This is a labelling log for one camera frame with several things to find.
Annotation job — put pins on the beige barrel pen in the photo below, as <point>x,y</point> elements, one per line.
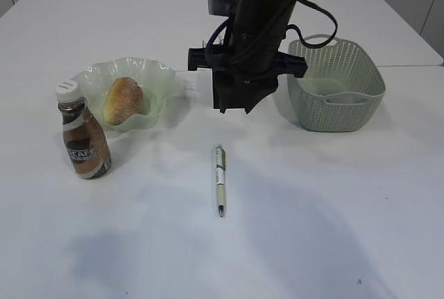
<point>219,165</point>

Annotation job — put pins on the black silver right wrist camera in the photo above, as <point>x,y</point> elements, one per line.
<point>223,8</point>

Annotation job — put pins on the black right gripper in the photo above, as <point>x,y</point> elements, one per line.
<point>243,66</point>

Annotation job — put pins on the green plastic woven basket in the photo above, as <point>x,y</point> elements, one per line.
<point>346,72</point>

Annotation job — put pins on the green wavy glass plate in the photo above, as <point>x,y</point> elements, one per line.
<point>157,81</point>

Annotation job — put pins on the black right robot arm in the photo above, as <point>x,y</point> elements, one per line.
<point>243,52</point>

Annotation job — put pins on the black mesh pen holder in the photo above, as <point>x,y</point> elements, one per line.
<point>225,91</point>

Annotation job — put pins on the brown coffee drink bottle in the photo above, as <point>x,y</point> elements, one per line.
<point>83,136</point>

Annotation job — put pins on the sugared bread roll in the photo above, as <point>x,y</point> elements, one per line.
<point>125,98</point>

